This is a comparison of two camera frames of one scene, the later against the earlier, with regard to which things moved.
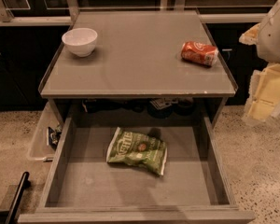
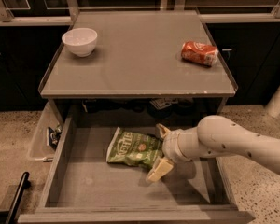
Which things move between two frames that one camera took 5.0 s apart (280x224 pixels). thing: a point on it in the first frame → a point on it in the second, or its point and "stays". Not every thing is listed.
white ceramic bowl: (80, 41) stays
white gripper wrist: (275, 36) → (170, 147)
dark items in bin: (54, 136) stays
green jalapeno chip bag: (139, 149) stays
